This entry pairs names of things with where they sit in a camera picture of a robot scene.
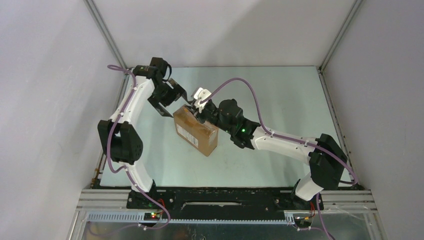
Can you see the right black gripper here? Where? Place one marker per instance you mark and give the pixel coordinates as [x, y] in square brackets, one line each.
[200, 116]

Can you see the right controller board with leds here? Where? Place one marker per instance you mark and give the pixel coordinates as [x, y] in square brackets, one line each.
[302, 223]

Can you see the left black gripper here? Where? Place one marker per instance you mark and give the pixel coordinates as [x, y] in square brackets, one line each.
[174, 95]

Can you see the left controller board with leds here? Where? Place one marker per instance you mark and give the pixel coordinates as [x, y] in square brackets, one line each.
[152, 216]

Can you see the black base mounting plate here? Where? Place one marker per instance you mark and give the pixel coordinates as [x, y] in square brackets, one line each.
[222, 203]

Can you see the left aluminium frame post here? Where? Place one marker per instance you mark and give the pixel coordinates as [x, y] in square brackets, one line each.
[105, 32]

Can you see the aluminium frame post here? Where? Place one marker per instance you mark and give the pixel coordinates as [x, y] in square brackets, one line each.
[105, 32]
[352, 13]

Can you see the right aluminium frame post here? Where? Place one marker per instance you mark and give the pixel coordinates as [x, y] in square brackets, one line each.
[352, 13]

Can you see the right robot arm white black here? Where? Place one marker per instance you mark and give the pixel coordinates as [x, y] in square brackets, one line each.
[323, 155]

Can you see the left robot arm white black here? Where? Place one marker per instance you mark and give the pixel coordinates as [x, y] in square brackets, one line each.
[119, 138]

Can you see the controller board with leds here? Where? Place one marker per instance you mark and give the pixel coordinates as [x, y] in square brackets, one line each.
[152, 216]
[302, 223]

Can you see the brown cardboard express box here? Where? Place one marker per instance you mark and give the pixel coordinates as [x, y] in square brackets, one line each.
[202, 136]

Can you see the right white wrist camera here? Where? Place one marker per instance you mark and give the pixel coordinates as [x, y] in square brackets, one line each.
[200, 96]

